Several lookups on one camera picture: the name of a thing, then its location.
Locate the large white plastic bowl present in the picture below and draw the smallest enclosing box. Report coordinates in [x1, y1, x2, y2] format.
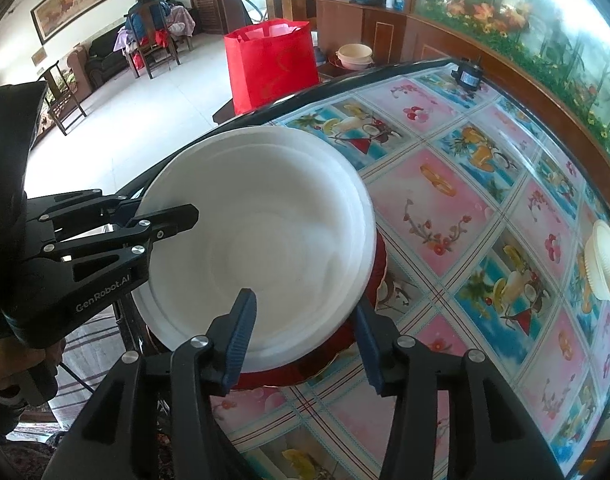
[133, 126, 377, 374]

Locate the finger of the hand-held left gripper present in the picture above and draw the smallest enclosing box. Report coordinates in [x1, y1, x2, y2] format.
[26, 189, 142, 233]
[42, 203, 201, 283]

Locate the fruit print tablecloth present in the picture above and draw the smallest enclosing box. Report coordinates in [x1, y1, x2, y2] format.
[207, 60, 610, 480]

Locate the dark wooden chair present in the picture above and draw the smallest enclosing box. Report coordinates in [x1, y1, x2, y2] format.
[37, 60, 88, 137]

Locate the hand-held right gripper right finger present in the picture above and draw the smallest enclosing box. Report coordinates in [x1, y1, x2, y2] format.
[354, 302, 568, 480]

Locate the red shopping bag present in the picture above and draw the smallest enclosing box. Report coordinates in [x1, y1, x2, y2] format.
[223, 20, 320, 116]

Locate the cream ribbed bowl with handles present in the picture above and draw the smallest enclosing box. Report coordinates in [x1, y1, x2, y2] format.
[583, 220, 610, 305]

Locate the red gold-rimmed scalloped plate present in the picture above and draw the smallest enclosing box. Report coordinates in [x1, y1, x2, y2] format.
[232, 232, 392, 392]

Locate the brown armchair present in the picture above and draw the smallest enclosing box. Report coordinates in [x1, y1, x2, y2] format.
[66, 45, 94, 102]

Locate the small black motor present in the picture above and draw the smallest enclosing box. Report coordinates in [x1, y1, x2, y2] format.
[450, 57, 485, 92]

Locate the black sofa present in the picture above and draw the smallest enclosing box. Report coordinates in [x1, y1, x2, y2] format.
[86, 25, 136, 87]

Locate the wooden cabinet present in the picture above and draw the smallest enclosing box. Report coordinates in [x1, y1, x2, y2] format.
[280, 0, 478, 78]

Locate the cream plastic basin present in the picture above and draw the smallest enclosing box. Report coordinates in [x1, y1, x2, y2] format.
[335, 43, 375, 70]

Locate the wooden dining chair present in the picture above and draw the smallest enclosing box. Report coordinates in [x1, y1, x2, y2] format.
[127, 2, 182, 79]

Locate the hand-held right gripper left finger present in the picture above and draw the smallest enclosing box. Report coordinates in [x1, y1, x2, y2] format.
[41, 287, 258, 480]

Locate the person's left hand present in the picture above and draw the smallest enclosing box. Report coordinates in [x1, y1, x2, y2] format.
[0, 335, 64, 412]

